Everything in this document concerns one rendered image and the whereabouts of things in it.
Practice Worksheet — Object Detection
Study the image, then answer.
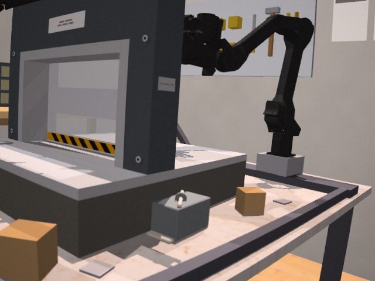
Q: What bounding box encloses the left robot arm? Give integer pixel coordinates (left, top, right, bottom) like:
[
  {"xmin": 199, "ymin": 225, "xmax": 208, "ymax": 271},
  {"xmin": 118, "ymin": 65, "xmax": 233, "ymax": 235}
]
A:
[{"xmin": 183, "ymin": 13, "xmax": 314, "ymax": 157}]

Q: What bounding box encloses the brown cardboard box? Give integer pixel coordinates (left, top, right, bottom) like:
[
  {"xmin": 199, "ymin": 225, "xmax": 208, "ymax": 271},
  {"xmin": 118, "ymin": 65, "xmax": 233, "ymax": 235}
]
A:
[
  {"xmin": 0, "ymin": 219, "xmax": 58, "ymax": 281},
  {"xmin": 235, "ymin": 187, "xmax": 266, "ymax": 215}
]

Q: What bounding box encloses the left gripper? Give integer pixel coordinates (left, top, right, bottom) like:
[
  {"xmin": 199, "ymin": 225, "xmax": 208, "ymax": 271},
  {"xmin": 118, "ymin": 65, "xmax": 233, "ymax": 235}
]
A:
[{"xmin": 181, "ymin": 30, "xmax": 204, "ymax": 65}]

